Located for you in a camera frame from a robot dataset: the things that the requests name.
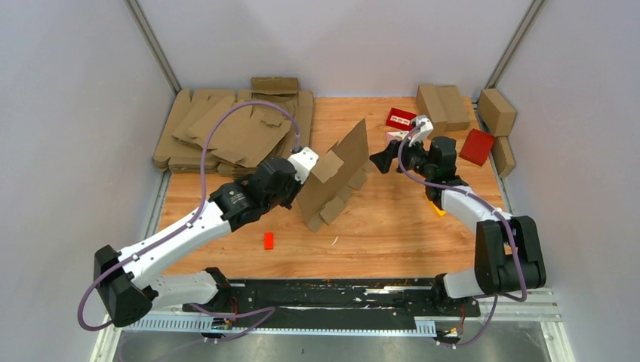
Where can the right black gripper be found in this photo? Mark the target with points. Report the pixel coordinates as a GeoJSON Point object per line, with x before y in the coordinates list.
{"type": "Point", "coordinates": [383, 160]}

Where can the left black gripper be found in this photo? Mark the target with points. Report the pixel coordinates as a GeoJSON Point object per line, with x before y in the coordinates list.
{"type": "Point", "coordinates": [289, 202]}

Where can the brown cardboard box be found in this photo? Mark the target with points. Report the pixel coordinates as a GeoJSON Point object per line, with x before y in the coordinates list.
{"type": "Point", "coordinates": [341, 170]}

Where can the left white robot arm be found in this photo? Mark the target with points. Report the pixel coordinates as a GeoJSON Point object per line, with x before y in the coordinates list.
{"type": "Point", "coordinates": [131, 282]}

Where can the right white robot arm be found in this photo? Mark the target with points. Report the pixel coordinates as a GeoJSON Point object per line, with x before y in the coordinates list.
{"type": "Point", "coordinates": [508, 256]}

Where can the pink white picture card box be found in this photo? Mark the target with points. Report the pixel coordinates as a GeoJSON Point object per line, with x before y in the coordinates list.
{"type": "Point", "coordinates": [395, 136]}

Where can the red box with white labels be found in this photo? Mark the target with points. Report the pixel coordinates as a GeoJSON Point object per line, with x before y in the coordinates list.
{"type": "Point", "coordinates": [400, 119]}

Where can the folded cardboard box left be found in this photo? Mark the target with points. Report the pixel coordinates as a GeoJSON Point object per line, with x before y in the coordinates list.
{"type": "Point", "coordinates": [429, 104]}

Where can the folded cardboard box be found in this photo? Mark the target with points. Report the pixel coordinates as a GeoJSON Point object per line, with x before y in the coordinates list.
{"type": "Point", "coordinates": [429, 104]}
{"type": "Point", "coordinates": [503, 157]}

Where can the dark red box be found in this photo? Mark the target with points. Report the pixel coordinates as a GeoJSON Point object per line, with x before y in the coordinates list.
{"type": "Point", "coordinates": [477, 147]}

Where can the folded cardboard box lower right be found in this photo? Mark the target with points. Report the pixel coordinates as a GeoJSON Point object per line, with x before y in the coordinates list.
{"type": "Point", "coordinates": [503, 157]}

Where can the folded cardboard box corner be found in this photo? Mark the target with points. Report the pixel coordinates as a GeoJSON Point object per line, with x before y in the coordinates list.
{"type": "Point", "coordinates": [496, 112]}

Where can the small red block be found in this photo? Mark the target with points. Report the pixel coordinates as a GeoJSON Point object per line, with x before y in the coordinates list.
{"type": "Point", "coordinates": [268, 241]}

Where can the stack of flat cardboard blanks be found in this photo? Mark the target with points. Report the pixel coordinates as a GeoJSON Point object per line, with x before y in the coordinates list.
{"type": "Point", "coordinates": [230, 132]}

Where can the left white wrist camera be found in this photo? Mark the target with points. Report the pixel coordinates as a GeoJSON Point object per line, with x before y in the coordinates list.
{"type": "Point", "coordinates": [303, 162]}

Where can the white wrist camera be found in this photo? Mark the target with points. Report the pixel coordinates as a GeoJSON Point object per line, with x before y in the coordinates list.
{"type": "Point", "coordinates": [422, 128]}
{"type": "Point", "coordinates": [303, 162]}

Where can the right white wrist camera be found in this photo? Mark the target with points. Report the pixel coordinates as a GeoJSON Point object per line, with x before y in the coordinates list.
{"type": "Point", "coordinates": [422, 128]}

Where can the yellow plastic triangle frame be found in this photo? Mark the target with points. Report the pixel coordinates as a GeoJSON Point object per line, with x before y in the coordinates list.
{"type": "Point", "coordinates": [437, 210]}

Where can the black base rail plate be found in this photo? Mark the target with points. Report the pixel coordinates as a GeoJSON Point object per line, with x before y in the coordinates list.
{"type": "Point", "coordinates": [339, 303]}

